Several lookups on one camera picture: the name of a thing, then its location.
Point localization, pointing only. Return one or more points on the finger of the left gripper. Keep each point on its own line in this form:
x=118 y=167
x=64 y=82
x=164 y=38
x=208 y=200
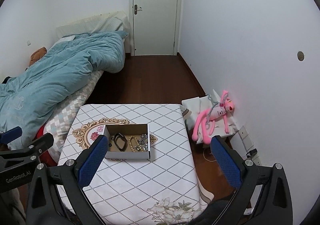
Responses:
x=10 y=135

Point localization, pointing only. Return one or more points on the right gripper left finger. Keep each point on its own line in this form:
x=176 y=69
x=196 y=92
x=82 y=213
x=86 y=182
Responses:
x=77 y=174

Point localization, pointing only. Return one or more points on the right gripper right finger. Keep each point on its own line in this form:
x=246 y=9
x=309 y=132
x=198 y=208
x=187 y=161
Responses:
x=239 y=175

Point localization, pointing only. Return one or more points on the white power strip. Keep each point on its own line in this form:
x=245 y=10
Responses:
x=251 y=152

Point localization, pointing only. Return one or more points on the red bedding under mattress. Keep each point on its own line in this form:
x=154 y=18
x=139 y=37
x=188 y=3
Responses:
x=45 y=157

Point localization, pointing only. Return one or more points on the teal duvet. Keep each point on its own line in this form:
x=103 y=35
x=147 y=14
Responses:
x=29 y=99

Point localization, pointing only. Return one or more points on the checkered bed sheet mattress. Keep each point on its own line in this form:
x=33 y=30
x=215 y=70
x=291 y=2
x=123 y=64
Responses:
x=65 y=112

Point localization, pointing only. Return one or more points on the white cardboard box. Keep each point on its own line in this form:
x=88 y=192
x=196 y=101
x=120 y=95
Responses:
x=138 y=141

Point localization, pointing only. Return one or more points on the pink panther plush toy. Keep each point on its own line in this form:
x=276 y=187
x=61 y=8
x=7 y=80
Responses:
x=207 y=118

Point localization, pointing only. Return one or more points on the white side box stand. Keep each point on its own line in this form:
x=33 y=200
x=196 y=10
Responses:
x=192 y=107

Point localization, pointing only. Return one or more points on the patterned white tablecloth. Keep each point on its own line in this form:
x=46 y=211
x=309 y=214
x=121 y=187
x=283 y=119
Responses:
x=163 y=189

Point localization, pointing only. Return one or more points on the brown plush item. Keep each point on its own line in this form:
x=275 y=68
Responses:
x=37 y=55

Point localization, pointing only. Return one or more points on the white door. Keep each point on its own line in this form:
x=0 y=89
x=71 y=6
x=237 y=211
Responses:
x=155 y=29

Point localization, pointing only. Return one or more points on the brass door handle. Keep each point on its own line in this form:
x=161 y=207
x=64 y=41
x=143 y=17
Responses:
x=137 y=9

